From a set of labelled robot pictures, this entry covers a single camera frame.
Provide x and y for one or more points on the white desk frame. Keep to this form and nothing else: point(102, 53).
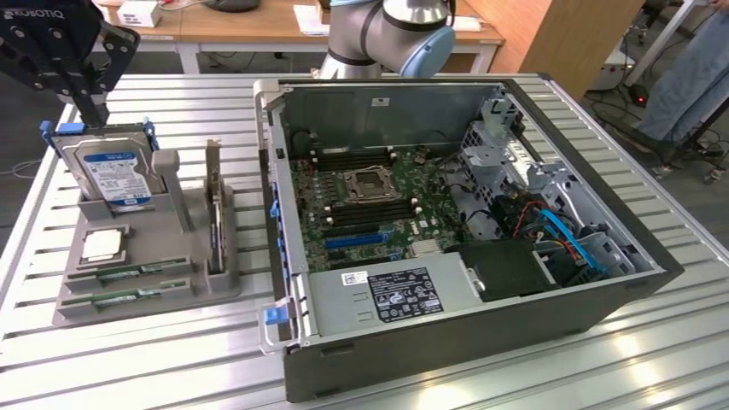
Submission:
point(662, 42)

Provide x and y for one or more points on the hard disk with blue label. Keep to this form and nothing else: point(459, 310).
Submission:
point(108, 171)

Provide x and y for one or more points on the dark grey computer mouse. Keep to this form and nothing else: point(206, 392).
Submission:
point(233, 5)

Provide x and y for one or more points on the wooden cabinet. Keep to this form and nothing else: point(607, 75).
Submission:
point(558, 38)

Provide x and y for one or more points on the white paper sheet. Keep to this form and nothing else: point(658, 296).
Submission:
point(469, 25)

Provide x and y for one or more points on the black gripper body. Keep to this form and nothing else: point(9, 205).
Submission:
point(50, 17)

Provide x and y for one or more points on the silver metal disk bay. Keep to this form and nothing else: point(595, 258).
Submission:
point(603, 247)

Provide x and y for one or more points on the black power adapter red light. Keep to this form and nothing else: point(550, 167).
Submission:
point(637, 96)

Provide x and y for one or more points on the silver chipset heatsink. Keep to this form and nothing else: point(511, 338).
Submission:
point(426, 247)

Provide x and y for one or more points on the CPU socket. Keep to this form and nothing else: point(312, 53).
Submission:
point(366, 183)

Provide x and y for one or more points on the grey parts rack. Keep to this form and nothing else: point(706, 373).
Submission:
point(153, 239)

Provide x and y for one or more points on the white labelled cardboard box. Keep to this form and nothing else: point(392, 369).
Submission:
point(136, 15)

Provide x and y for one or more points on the grey power supply unit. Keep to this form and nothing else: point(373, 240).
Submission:
point(336, 307)

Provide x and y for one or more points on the blue case release latch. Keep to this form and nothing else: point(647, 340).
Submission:
point(273, 317)

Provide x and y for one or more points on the black open PC case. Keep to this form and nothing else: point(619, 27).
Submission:
point(456, 354)

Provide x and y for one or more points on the green motherboard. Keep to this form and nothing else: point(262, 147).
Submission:
point(318, 192)

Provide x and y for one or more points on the green RAM stick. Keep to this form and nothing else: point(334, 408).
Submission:
point(122, 295)
point(122, 272)

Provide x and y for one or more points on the blue disk caddy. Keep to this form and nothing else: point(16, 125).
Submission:
point(70, 127)

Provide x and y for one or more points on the white floor unit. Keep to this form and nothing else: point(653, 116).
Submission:
point(611, 72)

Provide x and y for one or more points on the person in blue jeans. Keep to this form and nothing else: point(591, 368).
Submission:
point(683, 85)

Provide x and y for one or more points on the graphics card with metal bracket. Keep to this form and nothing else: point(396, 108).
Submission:
point(214, 230)

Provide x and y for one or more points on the white paper stack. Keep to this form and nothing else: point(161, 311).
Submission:
point(310, 21)

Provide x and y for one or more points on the blue expansion card retainer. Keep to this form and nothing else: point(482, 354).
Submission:
point(272, 209)

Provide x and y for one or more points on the wooden desk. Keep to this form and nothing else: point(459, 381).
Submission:
point(238, 25)

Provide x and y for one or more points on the silver perforated drive cage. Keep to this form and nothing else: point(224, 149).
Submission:
point(483, 162)

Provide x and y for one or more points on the silver CPU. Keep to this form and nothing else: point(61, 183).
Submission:
point(102, 245)

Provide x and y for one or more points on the blue expansion slot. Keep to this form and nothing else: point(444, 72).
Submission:
point(353, 241)

